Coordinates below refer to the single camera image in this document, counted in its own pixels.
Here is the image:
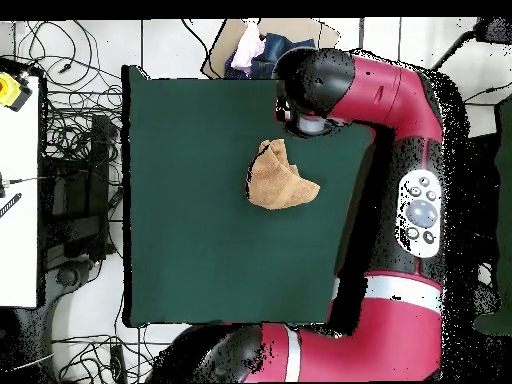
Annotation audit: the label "orange terry towel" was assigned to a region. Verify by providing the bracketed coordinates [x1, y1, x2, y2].
[245, 138, 322, 211]

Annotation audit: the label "blue denim jeans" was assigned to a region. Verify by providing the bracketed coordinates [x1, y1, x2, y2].
[223, 32, 317, 80]

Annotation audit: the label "pink garment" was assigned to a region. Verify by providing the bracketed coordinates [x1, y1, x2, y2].
[230, 21, 268, 77]

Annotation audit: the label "brown cardboard box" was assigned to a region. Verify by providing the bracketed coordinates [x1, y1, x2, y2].
[200, 17, 341, 80]

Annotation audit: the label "dark green table cloth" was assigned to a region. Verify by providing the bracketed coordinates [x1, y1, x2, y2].
[120, 64, 378, 329]

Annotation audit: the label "black equipment stand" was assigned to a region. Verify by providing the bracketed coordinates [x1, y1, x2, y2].
[39, 113, 123, 263]

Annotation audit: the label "black tripod leg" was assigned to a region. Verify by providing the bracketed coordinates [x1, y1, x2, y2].
[429, 16, 512, 71]

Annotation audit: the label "grey round stand base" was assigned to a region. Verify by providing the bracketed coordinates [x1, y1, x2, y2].
[41, 255, 97, 383]

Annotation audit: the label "yellow emergency stop button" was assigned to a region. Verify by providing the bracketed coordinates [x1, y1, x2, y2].
[0, 71, 34, 113]

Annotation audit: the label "white desk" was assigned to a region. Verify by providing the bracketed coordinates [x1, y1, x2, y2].
[0, 75, 40, 309]

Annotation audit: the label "black power strip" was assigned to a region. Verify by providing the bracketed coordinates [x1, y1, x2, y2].
[109, 344, 128, 384]

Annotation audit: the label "black cable tangle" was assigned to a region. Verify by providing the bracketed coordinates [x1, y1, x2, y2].
[51, 323, 161, 384]
[13, 19, 124, 161]

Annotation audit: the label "black ribbed strap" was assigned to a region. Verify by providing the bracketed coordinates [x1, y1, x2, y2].
[0, 192, 23, 220]

